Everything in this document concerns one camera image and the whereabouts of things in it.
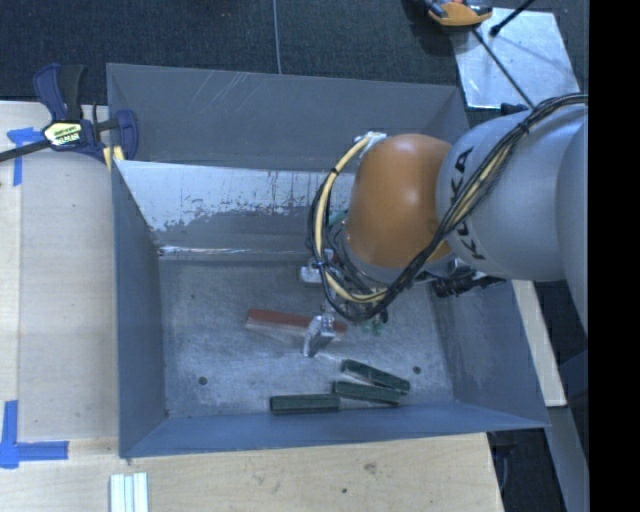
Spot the grey metal bin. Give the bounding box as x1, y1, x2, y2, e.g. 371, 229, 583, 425
105, 62, 553, 460

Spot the red-brown flat block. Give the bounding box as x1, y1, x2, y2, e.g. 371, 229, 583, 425
244, 307, 348, 336

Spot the dark green flat block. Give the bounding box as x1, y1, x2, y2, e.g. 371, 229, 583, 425
331, 380, 403, 407
269, 392, 342, 415
340, 358, 412, 395

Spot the pale wood board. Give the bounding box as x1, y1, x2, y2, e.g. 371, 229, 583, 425
17, 151, 121, 444

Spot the black cylinder on white bracket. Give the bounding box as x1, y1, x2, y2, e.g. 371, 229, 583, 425
424, 265, 507, 300

